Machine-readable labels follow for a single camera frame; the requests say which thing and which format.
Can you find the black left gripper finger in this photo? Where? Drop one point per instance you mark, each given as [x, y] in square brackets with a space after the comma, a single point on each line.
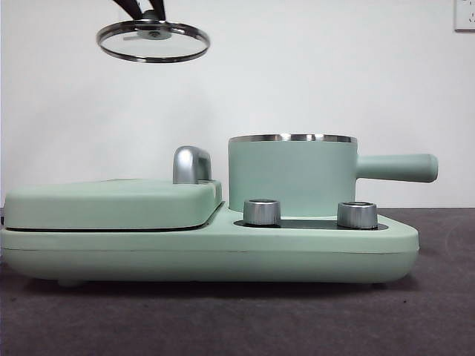
[159, 7]
[128, 7]

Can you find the glass lid with green knob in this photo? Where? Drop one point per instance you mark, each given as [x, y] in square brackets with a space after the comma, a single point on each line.
[152, 48]

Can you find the green griddle cover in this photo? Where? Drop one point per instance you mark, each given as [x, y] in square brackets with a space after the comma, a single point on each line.
[111, 204]

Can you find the silver control knob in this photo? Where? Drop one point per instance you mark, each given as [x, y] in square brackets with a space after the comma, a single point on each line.
[357, 215]
[261, 213]

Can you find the green breakfast machine base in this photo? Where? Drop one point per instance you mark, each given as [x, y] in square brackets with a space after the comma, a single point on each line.
[222, 252]

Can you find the black control panel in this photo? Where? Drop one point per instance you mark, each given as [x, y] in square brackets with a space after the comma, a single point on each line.
[308, 223]

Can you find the white wall socket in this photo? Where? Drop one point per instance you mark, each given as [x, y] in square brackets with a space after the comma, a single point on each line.
[465, 15]

